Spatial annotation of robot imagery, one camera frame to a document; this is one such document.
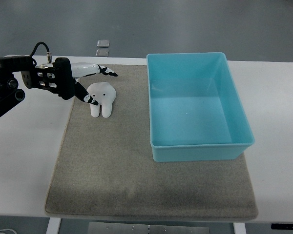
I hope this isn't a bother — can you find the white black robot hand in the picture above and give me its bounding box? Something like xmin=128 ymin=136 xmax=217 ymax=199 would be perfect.
xmin=27 ymin=58 xmax=118 ymax=106

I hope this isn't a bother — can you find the white tooth plush toy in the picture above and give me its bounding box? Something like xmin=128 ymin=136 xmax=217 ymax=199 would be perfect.
xmin=87 ymin=82 xmax=116 ymax=118

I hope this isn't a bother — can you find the blue plastic box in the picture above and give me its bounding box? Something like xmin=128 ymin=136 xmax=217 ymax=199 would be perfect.
xmin=146 ymin=52 xmax=254 ymax=162

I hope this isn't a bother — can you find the metal floor plate lower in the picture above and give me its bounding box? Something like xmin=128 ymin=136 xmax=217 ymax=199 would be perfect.
xmin=96 ymin=49 xmax=109 ymax=57

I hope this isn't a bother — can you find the metal floor plate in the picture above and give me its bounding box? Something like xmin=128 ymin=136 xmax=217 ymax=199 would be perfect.
xmin=96 ymin=49 xmax=109 ymax=57
xmin=97 ymin=39 xmax=110 ymax=48

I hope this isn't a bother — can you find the metal floor plate upper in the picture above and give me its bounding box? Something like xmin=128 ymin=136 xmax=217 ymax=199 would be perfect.
xmin=97 ymin=39 xmax=110 ymax=48

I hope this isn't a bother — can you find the grey felt mat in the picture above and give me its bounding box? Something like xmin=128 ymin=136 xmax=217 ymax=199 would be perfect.
xmin=45 ymin=65 xmax=258 ymax=221

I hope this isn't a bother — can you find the white table leg left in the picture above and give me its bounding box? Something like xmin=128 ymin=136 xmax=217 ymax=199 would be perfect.
xmin=46 ymin=217 xmax=62 ymax=234

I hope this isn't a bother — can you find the white table leg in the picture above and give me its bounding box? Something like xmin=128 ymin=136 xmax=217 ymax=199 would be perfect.
xmin=233 ymin=223 xmax=247 ymax=234
xmin=46 ymin=217 xmax=62 ymax=234

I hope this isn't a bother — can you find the white table leg right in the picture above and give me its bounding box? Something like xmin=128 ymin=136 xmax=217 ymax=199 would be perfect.
xmin=233 ymin=223 xmax=247 ymax=234

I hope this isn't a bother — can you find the black table control panel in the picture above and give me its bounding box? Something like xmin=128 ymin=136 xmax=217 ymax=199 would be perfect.
xmin=271 ymin=223 xmax=293 ymax=231

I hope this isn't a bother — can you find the metal table base plate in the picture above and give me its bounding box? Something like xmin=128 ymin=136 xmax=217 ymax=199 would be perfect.
xmin=87 ymin=222 xmax=210 ymax=234

